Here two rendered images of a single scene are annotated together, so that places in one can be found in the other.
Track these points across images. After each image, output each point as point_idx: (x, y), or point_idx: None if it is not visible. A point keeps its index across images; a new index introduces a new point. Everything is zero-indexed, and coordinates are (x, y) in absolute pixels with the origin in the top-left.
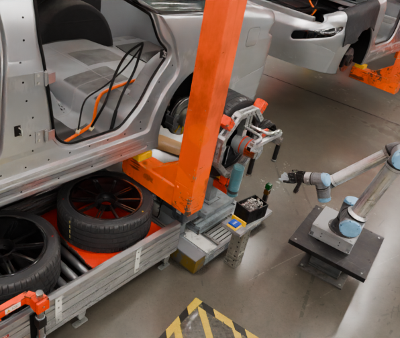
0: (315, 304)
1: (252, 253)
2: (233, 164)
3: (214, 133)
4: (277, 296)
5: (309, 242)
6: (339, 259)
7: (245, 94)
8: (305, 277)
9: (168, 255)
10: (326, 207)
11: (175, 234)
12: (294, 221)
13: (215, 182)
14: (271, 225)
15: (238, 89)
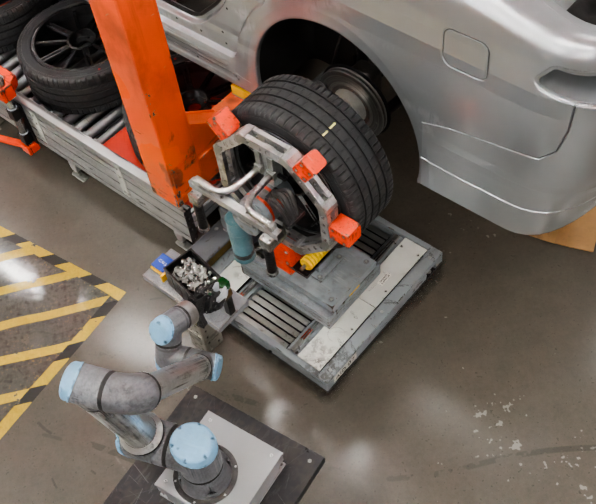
0: (121, 475)
1: (237, 374)
2: (294, 230)
3: (135, 94)
4: None
5: (188, 420)
6: (144, 473)
7: (479, 178)
8: None
9: (179, 233)
10: (276, 452)
11: (178, 213)
12: (358, 468)
13: None
14: (329, 415)
15: (449, 149)
